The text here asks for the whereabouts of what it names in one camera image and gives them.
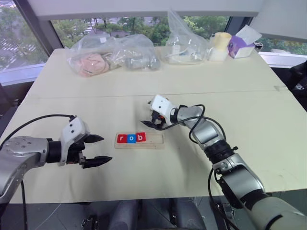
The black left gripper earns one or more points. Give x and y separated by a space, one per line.
75 152

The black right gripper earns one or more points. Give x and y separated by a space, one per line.
157 118

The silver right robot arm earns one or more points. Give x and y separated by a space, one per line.
208 134

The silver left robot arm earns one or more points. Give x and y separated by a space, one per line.
21 153

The wooden letter tray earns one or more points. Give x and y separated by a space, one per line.
153 142

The red letter b block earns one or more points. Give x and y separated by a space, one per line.
141 137

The blue letter o block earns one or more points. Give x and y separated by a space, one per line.
131 138

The red letter r block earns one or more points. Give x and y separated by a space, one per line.
121 139

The plastic bag with grey parts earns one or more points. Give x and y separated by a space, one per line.
139 57

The tall clear plastic bag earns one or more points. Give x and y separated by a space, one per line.
184 48

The plastic bag with pink plush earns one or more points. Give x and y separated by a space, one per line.
91 63

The purple tissue box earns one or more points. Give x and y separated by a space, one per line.
239 46

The small black object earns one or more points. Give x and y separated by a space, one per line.
258 45

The black chair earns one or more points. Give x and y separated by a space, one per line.
298 81

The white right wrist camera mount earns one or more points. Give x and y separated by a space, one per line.
161 104

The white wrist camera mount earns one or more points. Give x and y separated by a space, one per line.
161 104
72 129

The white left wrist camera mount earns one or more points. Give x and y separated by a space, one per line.
72 129

